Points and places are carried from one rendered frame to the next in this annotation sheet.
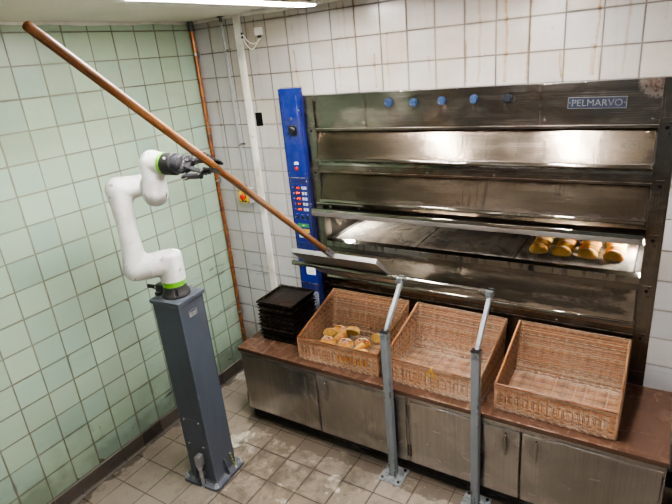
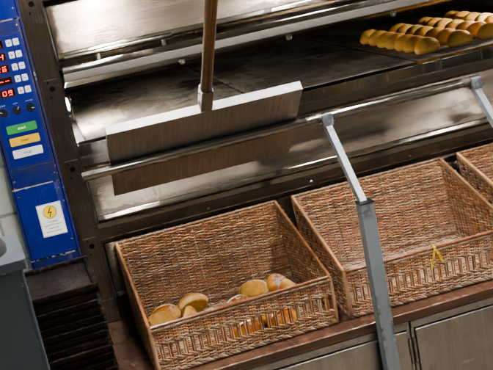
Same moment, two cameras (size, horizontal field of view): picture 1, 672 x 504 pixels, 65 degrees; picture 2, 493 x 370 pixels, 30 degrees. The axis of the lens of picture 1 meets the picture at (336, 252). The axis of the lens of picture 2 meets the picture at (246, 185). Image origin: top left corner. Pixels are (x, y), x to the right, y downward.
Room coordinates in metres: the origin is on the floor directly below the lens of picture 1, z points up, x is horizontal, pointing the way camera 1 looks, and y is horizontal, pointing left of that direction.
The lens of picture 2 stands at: (0.91, 1.71, 1.72)
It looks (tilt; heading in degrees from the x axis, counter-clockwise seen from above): 15 degrees down; 315
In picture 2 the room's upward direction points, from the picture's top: 11 degrees counter-clockwise
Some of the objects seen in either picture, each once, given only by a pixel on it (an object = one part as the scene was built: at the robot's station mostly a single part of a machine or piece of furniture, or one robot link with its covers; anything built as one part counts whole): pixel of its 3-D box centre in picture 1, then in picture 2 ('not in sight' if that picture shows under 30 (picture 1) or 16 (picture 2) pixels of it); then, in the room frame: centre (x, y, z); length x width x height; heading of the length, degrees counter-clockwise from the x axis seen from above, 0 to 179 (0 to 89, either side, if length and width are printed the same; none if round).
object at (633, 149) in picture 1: (458, 146); not in sight; (2.77, -0.70, 1.80); 1.79 x 0.11 x 0.19; 57
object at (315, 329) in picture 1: (354, 329); (221, 280); (2.87, -0.07, 0.72); 0.56 x 0.49 x 0.28; 58
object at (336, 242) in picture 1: (460, 257); (342, 86); (2.79, -0.71, 1.16); 1.80 x 0.06 x 0.04; 57
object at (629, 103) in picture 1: (460, 108); not in sight; (2.79, -0.72, 1.99); 1.80 x 0.08 x 0.21; 57
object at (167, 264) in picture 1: (168, 267); not in sight; (2.56, 0.88, 1.36); 0.16 x 0.13 x 0.19; 109
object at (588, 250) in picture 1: (582, 236); (441, 29); (2.82, -1.43, 1.21); 0.61 x 0.48 x 0.06; 147
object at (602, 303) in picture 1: (459, 281); (351, 128); (2.77, -0.70, 1.02); 1.79 x 0.11 x 0.19; 57
